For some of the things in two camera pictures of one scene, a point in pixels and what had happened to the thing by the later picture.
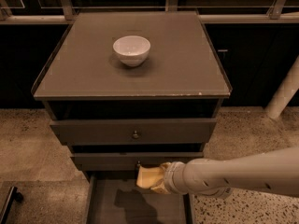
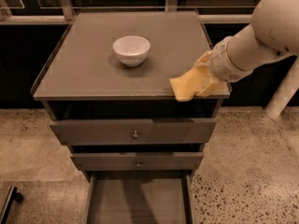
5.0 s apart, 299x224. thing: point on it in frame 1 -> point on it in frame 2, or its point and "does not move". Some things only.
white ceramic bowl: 132,49 does not move
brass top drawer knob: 135,135 does not move
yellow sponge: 149,176 -> 186,85
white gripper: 172,176 -> 221,63
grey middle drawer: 128,161 does not move
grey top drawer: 134,132 does not move
